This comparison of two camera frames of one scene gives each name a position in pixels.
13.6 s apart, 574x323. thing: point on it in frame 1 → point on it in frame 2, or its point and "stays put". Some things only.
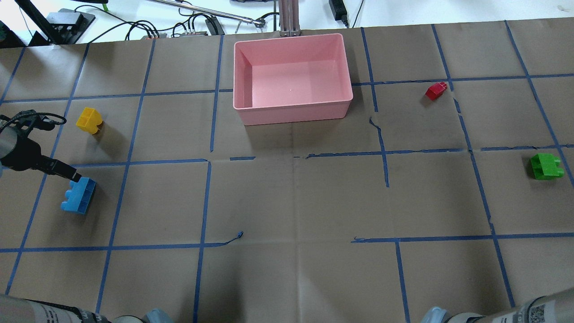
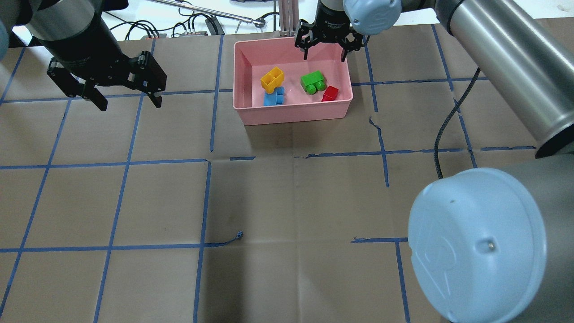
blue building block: (78, 198) → (276, 98)
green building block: (545, 166) → (313, 82)
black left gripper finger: (56, 166) → (94, 96)
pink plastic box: (291, 79) stays put
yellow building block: (89, 120) → (272, 80)
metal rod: (189, 6) stays put
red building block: (435, 91) → (330, 93)
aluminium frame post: (289, 18) stays put
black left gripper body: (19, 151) → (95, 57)
